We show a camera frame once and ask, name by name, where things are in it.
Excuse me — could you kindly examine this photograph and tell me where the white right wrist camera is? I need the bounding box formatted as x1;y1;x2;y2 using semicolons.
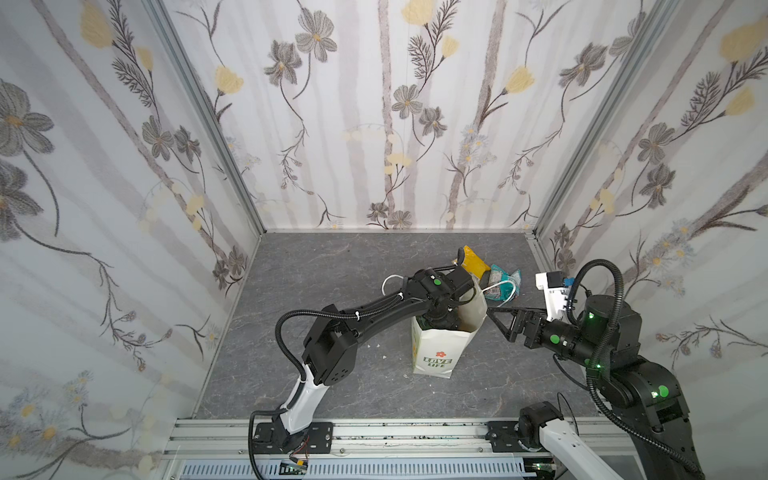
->
535;271;574;321

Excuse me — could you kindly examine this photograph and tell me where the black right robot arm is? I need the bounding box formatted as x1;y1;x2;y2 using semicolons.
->
487;295;705;479

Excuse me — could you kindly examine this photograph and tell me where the white paper shopping bag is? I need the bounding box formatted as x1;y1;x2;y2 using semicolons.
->
410;284;488;379

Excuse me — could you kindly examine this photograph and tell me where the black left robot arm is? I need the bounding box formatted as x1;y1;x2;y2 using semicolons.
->
250;265;480;452

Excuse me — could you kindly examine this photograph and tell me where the teal candy bag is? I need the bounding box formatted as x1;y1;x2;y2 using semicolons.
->
480;264;522;303

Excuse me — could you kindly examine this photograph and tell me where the small green circuit board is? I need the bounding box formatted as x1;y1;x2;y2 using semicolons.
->
278;458;308;476

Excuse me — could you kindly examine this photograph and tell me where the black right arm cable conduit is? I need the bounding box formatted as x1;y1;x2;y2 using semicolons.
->
566;259;706;480

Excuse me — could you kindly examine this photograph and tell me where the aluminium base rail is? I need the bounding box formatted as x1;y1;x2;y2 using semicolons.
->
152;417;647;479

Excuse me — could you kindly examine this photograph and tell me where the yellow snack packet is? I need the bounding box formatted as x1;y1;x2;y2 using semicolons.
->
457;245;491;282

